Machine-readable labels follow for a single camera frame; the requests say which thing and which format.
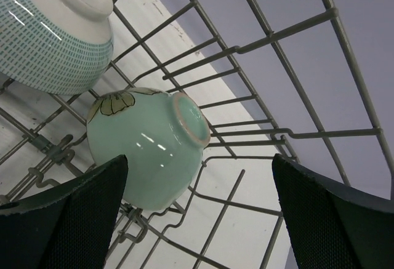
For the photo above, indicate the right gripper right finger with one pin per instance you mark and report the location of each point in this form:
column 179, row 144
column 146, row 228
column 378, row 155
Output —
column 332, row 225

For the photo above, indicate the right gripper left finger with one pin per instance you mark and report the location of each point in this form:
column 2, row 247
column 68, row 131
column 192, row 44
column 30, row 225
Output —
column 67, row 226

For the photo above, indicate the mint green flower bowl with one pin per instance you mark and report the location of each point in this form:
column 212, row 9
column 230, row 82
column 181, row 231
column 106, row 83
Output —
column 162, row 135

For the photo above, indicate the pale blue dotted bowl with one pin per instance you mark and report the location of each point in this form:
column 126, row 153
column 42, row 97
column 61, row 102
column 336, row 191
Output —
column 60, row 47

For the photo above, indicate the grey wire dish rack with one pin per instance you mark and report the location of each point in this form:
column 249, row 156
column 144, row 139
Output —
column 305, row 78

